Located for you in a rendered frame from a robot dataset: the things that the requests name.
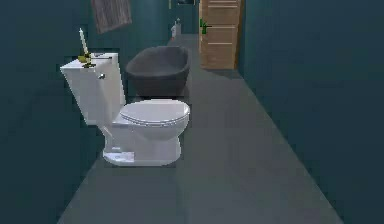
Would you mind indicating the white spray bottle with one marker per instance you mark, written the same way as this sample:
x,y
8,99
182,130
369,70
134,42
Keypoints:
x,y
175,29

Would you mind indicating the light wooden room door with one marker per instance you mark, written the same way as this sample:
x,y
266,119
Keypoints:
x,y
220,36

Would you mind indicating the white candle in brass holder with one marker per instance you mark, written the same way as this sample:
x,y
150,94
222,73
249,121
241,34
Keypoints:
x,y
83,43

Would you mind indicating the white toilet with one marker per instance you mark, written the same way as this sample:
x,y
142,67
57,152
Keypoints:
x,y
100,96

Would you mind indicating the dark grey bathtub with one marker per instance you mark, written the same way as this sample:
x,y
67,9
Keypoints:
x,y
158,68

